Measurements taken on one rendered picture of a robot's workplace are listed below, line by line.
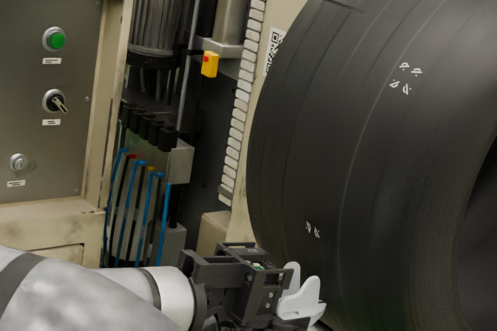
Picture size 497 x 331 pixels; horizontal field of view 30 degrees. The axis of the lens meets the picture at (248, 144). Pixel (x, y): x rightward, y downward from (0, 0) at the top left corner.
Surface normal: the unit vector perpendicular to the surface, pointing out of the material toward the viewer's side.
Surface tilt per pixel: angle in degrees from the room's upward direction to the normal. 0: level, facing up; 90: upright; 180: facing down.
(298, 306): 90
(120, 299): 27
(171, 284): 31
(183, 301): 62
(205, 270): 90
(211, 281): 90
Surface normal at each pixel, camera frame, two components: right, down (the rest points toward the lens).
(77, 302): 0.41, -0.67
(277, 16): -0.79, 0.06
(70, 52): 0.59, 0.34
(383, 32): -0.56, -0.48
